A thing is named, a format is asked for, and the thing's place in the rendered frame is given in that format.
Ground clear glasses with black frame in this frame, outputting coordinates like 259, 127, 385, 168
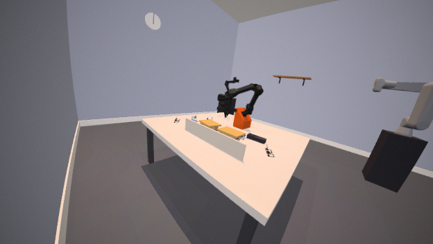
265, 144, 274, 157

